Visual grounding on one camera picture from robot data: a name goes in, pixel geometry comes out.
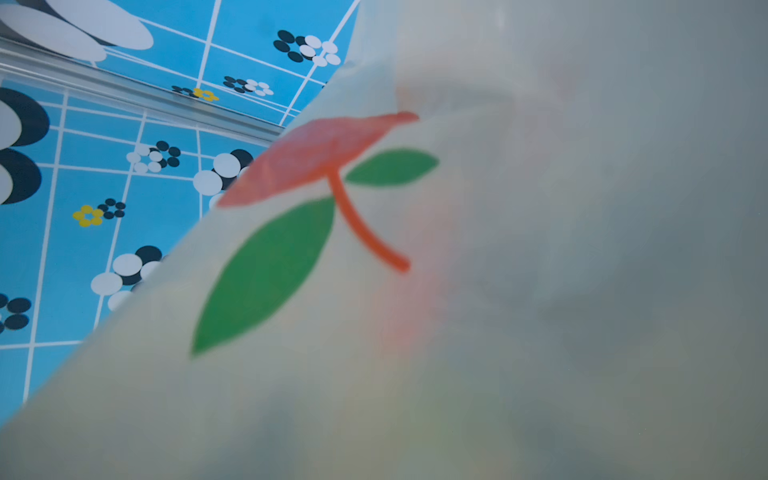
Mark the translucent printed plastic bag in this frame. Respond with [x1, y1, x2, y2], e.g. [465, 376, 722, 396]
[1, 1, 767, 479]

